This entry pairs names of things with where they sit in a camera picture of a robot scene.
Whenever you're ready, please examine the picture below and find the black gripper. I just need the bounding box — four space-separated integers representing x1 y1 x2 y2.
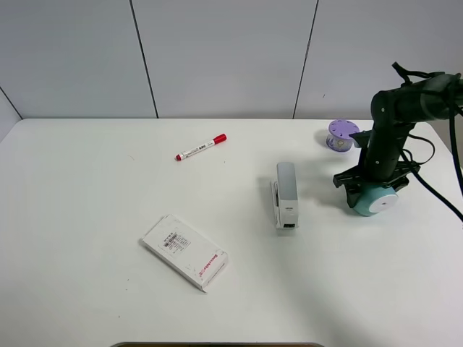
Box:
333 123 420 208

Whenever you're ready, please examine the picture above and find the teal pencil sharpener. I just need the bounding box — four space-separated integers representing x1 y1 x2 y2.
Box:
352 186 399 217

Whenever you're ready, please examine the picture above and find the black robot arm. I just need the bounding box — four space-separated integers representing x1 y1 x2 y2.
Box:
333 71 462 216

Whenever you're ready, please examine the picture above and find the white grey stapler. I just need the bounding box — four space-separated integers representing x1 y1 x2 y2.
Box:
270 162 300 230

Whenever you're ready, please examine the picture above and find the purple round container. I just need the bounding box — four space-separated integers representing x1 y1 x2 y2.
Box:
326 119 360 153

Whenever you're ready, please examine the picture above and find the red white marker pen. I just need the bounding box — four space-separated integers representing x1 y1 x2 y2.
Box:
175 134 227 161

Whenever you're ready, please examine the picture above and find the white cardboard box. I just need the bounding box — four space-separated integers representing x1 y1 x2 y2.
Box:
140 214 229 293

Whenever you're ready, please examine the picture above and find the black cable bundle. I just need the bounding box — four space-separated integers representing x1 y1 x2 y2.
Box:
391 61 463 222

